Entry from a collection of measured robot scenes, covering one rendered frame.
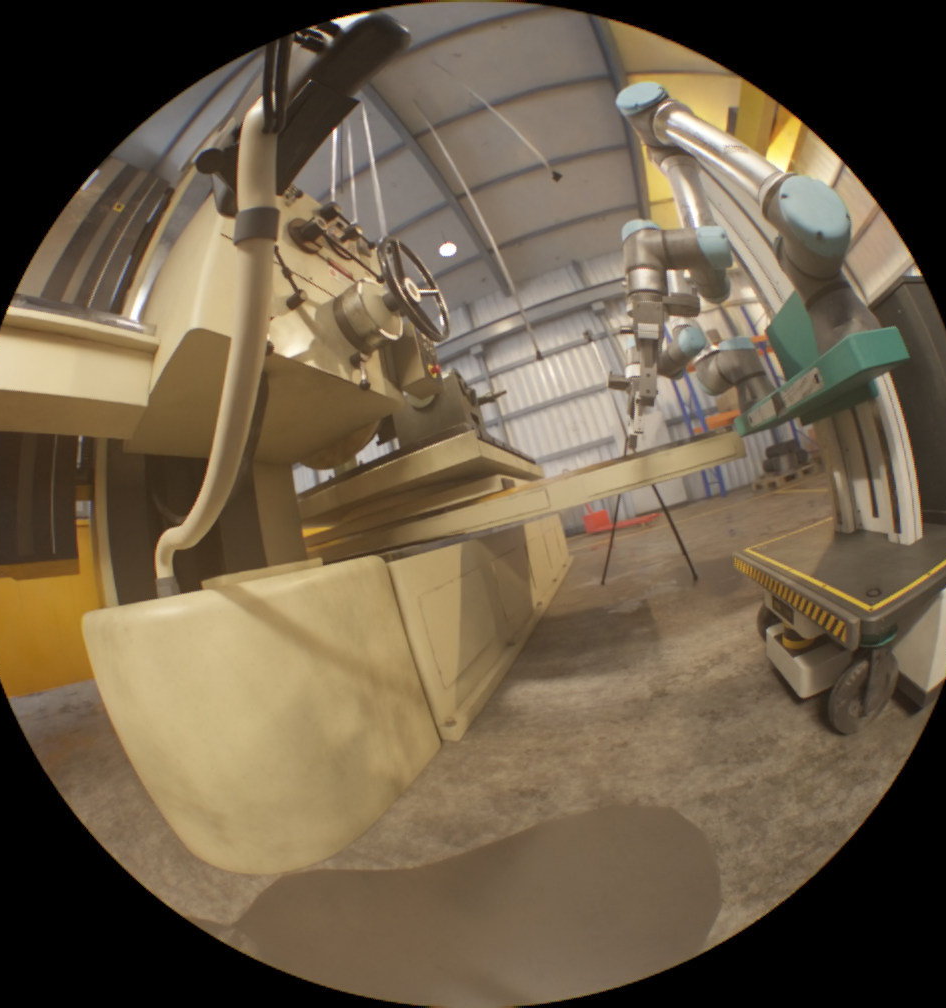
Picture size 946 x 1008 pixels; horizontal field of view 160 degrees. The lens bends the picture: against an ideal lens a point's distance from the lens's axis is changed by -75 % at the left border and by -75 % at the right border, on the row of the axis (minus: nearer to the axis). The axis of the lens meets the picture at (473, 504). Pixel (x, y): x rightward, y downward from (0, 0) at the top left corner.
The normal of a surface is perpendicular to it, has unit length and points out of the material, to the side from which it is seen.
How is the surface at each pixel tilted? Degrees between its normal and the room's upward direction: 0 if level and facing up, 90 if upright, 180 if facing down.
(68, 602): 90
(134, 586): 90
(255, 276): 129
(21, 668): 90
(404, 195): 169
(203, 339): 180
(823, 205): 98
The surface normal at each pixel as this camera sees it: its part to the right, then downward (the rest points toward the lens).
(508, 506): -0.38, 0.01
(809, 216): -0.68, 0.24
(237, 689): 0.71, -0.24
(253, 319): 0.63, 0.50
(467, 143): 0.16, 0.95
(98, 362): 0.89, -0.26
